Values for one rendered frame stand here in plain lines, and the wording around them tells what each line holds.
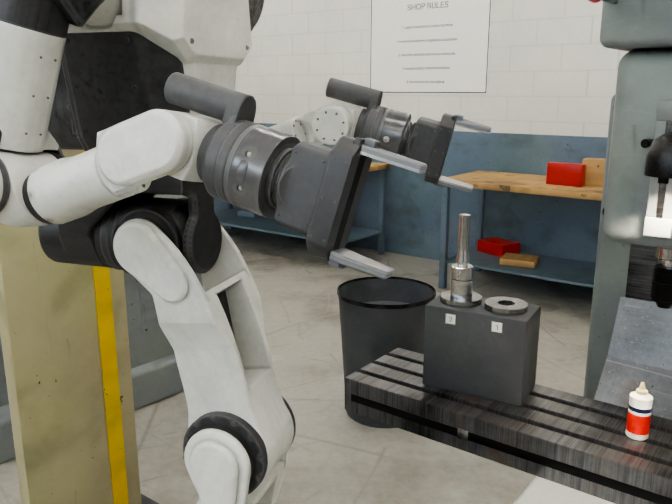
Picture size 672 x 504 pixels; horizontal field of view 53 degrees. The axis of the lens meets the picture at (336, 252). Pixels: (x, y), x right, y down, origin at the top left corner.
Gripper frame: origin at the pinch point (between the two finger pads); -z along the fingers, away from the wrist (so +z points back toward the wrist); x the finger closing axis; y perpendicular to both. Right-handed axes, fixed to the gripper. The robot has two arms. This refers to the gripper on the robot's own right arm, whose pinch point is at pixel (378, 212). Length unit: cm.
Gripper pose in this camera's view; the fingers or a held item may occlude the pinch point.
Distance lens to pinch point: 65.3
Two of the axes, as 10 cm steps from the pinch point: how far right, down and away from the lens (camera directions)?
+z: -8.8, -3.4, 3.3
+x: 2.8, -9.3, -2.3
